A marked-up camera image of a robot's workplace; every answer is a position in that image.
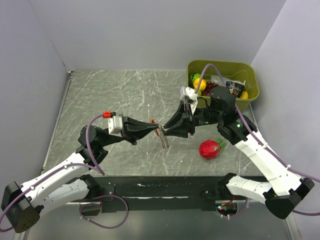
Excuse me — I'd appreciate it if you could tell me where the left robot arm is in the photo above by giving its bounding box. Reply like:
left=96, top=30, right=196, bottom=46
left=0, top=111, right=159, bottom=233

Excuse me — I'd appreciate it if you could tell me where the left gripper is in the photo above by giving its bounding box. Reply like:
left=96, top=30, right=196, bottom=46
left=98, top=113, right=159, bottom=147

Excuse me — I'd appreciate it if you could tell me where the black drink carton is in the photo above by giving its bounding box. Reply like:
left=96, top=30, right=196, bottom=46
left=225, top=80, right=245, bottom=98

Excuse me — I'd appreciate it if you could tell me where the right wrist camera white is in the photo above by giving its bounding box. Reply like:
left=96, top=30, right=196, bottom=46
left=180, top=86, right=198, bottom=115

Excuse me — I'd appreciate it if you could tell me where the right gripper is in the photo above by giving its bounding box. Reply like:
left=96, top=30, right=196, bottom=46
left=163, top=99, right=223, bottom=138

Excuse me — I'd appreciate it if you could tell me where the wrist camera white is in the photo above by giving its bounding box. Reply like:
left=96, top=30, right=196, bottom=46
left=107, top=115, right=123, bottom=135
left=180, top=86, right=198, bottom=115

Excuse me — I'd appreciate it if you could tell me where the olive green plastic bin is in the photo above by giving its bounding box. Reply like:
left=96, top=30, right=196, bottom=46
left=187, top=60, right=260, bottom=118

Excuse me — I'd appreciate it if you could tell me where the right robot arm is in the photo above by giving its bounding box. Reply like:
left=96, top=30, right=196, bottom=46
left=164, top=86, right=315, bottom=219

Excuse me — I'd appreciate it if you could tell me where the dark red grape bunch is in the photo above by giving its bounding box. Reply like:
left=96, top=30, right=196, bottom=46
left=201, top=81, right=219, bottom=97

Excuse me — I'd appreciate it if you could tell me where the green lime upper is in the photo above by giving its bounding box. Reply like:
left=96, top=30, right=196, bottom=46
left=189, top=73, right=201, bottom=84

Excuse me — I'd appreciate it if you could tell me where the small yellow fruit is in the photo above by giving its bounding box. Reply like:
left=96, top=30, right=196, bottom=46
left=240, top=91, right=249, bottom=100

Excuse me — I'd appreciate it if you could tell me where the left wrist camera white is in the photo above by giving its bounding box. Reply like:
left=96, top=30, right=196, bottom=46
left=107, top=115, right=123, bottom=135

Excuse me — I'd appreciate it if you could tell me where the red dragon fruit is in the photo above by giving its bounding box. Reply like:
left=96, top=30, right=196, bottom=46
left=198, top=138, right=227, bottom=160

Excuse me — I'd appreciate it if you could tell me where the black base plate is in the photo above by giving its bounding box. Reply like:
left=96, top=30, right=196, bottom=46
left=58, top=176, right=247, bottom=213

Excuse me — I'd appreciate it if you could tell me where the yellow lemon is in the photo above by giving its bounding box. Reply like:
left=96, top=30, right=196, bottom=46
left=193, top=78, right=207, bottom=91

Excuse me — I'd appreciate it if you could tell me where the aluminium frame rail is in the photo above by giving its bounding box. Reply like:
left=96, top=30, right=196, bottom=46
left=14, top=197, right=301, bottom=240

